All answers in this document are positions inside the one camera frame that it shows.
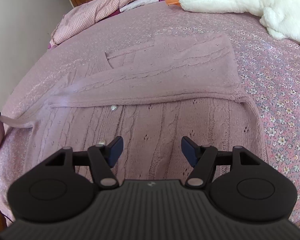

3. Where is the pink floral bed sheet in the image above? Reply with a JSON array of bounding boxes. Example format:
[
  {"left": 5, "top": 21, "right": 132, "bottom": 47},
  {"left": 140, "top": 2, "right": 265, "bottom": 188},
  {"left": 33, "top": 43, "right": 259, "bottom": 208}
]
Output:
[{"left": 0, "top": 0, "right": 300, "bottom": 233}]

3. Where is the pink cable-knit cardigan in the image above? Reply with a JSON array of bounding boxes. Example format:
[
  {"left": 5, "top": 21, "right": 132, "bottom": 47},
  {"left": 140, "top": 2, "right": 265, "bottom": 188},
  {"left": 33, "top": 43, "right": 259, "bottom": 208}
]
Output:
[{"left": 0, "top": 33, "right": 266, "bottom": 185}]

